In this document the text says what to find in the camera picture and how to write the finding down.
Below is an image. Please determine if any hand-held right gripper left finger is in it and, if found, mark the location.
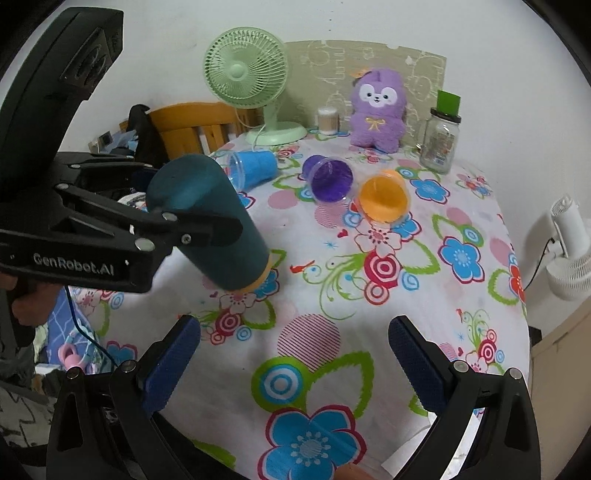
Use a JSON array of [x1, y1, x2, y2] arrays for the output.
[[45, 315, 241, 480]]

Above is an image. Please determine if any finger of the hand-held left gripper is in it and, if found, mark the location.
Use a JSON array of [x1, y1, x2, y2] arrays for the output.
[[54, 182, 244, 253], [54, 154, 160, 186]]

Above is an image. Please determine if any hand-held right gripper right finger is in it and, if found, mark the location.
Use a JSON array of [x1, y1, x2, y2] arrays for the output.
[[383, 315, 542, 480]]

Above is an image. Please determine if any dark teal cup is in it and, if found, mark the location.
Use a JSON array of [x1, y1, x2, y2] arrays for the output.
[[147, 154, 273, 292]]

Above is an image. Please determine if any blue plastic cup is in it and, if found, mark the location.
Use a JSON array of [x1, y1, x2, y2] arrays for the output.
[[225, 148, 279, 190]]

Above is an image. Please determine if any purple plastic cup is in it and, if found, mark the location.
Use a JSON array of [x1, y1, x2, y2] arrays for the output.
[[302, 154, 354, 204]]

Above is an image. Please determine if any orange plastic cup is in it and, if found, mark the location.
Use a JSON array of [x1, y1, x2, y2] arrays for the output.
[[353, 169, 411, 224]]

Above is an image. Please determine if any person's left hand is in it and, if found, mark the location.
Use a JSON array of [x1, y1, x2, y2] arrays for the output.
[[0, 272, 63, 344]]

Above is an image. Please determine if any black bag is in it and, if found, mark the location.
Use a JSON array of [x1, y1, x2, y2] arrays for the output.
[[127, 104, 169, 167]]

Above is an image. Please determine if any blue checked cloth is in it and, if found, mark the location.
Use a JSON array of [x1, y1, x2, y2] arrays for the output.
[[34, 286, 102, 370]]

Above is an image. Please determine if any wooden chair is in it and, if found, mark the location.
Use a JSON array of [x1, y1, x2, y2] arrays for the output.
[[119, 102, 241, 158]]

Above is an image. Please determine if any pink plastic item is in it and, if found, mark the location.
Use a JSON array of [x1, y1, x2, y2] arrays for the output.
[[58, 342, 88, 370]]

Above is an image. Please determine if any floral tablecloth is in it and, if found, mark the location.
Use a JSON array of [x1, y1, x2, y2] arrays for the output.
[[69, 127, 528, 480]]

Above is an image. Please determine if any beige cabinet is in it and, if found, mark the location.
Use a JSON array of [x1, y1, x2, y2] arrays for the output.
[[529, 300, 591, 462]]

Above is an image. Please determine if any green desk fan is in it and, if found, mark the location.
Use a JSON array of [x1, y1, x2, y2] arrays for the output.
[[203, 27, 308, 147]]

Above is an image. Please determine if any cotton swab container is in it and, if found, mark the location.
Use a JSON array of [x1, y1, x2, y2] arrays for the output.
[[317, 106, 341, 136]]

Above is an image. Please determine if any white fan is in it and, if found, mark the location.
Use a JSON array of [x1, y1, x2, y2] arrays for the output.
[[538, 196, 591, 302]]

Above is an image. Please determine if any purple plush toy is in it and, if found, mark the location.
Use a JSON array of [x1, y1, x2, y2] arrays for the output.
[[347, 68, 407, 153]]

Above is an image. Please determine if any glass jar with green lid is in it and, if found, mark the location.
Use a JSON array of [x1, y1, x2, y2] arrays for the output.
[[419, 90, 462, 174]]

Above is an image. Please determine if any blue cable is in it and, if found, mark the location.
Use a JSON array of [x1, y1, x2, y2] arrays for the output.
[[65, 284, 116, 370]]

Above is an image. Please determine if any patterned beige wall sheet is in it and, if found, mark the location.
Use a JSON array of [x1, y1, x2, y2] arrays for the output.
[[281, 40, 448, 139]]

